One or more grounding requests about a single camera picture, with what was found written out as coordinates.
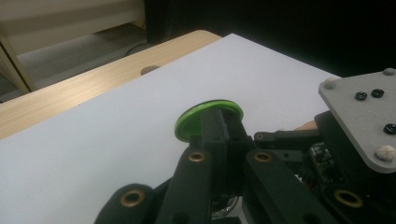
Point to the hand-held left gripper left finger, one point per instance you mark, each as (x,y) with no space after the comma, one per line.
(193,186)

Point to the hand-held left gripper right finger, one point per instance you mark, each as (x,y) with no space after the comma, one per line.
(271,186)

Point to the black green bottle cap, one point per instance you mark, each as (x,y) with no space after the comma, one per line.
(186,124)

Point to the white table board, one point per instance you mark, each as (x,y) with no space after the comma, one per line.
(93,149)

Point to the black curtain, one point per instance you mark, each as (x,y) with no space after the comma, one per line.
(280,28)

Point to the round grey table grommet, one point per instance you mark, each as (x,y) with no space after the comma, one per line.
(149,69)

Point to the light wooden table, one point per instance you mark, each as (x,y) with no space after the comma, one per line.
(62,99)

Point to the beige low cabinet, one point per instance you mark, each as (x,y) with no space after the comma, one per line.
(62,15)

